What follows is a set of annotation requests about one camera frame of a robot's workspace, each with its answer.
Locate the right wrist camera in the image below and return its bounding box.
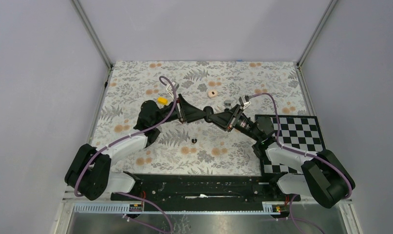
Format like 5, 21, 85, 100
239, 95, 251, 110

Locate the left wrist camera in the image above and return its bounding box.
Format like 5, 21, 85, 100
166, 82, 179, 96

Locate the left aluminium frame post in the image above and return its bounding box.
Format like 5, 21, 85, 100
70, 0, 113, 69

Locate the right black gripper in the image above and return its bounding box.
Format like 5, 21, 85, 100
208, 104, 261, 142

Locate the floral patterned table mat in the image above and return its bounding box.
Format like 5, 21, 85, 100
92, 61, 308, 176

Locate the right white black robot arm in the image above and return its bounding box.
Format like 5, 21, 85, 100
205, 105, 356, 208

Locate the pink round small object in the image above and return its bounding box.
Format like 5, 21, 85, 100
207, 90, 218, 98

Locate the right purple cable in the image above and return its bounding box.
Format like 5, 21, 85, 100
247, 93, 354, 234

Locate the small grey metal block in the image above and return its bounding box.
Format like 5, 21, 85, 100
224, 100, 232, 108

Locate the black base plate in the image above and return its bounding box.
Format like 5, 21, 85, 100
130, 174, 292, 212

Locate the yellow small object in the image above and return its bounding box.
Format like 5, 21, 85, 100
157, 97, 168, 105

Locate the aluminium frame post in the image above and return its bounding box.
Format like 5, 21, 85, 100
297, 0, 339, 68
70, 0, 113, 69

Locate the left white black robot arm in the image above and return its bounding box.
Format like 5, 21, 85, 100
64, 94, 213, 200

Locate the black earbud charging case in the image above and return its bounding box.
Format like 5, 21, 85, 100
203, 106, 213, 123

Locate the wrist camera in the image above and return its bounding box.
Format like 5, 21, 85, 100
239, 95, 251, 110
166, 82, 179, 96

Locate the black white checkerboard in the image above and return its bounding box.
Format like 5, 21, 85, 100
260, 115, 326, 176

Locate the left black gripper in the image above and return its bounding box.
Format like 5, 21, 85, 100
152, 94, 207, 126

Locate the right aluminium frame post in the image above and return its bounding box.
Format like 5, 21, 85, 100
297, 0, 339, 68

